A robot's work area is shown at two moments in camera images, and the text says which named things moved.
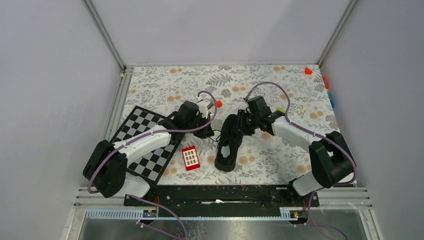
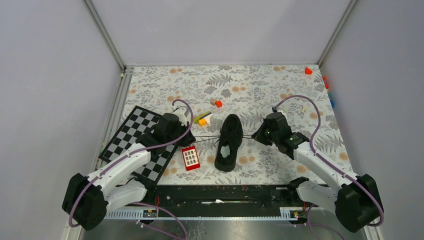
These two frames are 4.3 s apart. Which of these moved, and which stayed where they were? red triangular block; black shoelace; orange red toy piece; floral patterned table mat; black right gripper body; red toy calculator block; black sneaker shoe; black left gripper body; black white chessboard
Moved: black shoelace; black right gripper body; black left gripper body
Stayed: black white chessboard; floral patterned table mat; black sneaker shoe; orange red toy piece; red toy calculator block; red triangular block
